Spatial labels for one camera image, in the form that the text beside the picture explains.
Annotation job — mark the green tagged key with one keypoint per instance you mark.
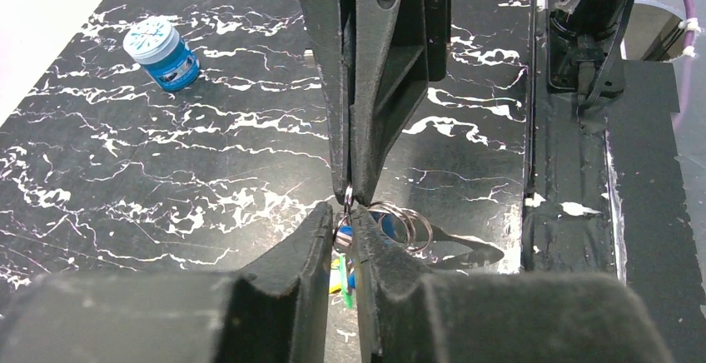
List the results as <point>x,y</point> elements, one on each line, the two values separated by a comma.
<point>347,280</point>

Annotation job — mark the blue round tin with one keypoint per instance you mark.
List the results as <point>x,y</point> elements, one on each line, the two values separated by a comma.
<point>159,49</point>

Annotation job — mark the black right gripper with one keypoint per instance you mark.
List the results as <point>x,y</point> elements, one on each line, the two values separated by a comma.
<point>390,76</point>

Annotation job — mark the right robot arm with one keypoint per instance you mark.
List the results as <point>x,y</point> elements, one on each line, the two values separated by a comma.
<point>584,39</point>

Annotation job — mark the blue tagged key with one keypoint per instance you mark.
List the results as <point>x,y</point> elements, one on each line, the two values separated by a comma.
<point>344,240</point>

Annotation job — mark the yellow tagged key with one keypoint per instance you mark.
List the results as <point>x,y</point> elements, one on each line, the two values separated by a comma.
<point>335,277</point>

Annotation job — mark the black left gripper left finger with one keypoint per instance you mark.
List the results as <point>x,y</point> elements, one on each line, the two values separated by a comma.
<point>274,309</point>

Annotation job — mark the white metal keyring plate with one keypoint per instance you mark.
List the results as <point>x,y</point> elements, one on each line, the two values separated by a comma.
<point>435,247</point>

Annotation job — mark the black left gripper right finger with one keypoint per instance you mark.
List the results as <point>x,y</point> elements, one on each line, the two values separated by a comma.
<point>410,313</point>

